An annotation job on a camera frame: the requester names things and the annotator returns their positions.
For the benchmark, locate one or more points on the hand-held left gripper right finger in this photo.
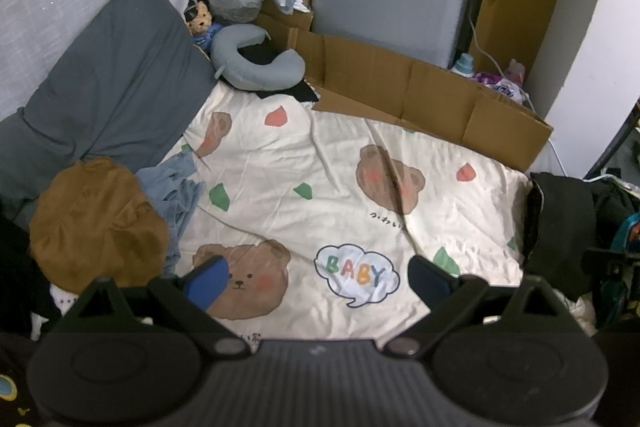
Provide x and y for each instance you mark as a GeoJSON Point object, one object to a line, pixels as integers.
{"type": "Point", "coordinates": [425, 281]}

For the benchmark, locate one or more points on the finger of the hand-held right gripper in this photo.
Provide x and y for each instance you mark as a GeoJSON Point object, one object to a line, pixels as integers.
{"type": "Point", "coordinates": [607, 259]}

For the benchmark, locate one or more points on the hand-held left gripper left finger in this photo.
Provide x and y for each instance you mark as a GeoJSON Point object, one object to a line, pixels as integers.
{"type": "Point", "coordinates": [206, 283]}

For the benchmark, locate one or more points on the brown printed t-shirt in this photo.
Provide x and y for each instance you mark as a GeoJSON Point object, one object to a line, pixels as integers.
{"type": "Point", "coordinates": [95, 227]}

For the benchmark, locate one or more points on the teal patterned garment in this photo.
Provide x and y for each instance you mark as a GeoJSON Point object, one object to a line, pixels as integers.
{"type": "Point", "coordinates": [622, 302]}

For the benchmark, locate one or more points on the black folded garment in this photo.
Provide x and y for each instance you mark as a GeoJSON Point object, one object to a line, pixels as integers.
{"type": "Point", "coordinates": [560, 227]}

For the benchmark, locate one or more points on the light blue denim garment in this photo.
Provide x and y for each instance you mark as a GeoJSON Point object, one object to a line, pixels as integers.
{"type": "Point", "coordinates": [175, 192]}

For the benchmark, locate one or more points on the bear print bed sheet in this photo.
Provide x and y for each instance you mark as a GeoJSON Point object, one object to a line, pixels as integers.
{"type": "Point", "coordinates": [310, 217]}

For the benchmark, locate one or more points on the white black patterned cloth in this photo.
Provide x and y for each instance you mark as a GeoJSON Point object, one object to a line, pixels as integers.
{"type": "Point", "coordinates": [62, 302]}

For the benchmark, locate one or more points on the brown cardboard sheet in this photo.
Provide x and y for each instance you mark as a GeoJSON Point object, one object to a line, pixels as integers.
{"type": "Point", "coordinates": [400, 87]}

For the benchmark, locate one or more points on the purple packet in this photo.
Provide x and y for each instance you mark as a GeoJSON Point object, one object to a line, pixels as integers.
{"type": "Point", "coordinates": [492, 84]}

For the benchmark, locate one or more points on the pink bottle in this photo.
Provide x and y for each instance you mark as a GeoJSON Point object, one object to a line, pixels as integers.
{"type": "Point", "coordinates": [516, 72]}

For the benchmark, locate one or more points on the teal detergent bottle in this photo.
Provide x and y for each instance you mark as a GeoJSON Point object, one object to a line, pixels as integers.
{"type": "Point", "coordinates": [462, 64]}

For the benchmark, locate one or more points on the blue neck pillow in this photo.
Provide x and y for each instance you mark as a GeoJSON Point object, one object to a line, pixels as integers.
{"type": "Point", "coordinates": [270, 72]}

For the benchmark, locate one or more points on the grey-blue garment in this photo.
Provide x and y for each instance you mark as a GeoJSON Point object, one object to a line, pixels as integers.
{"type": "Point", "coordinates": [115, 77]}

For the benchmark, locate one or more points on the brown wooden cabinet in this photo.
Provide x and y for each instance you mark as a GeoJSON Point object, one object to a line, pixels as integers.
{"type": "Point", "coordinates": [530, 17]}

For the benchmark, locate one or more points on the teddy bear toy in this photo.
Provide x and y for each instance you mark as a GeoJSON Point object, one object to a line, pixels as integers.
{"type": "Point", "coordinates": [200, 19]}

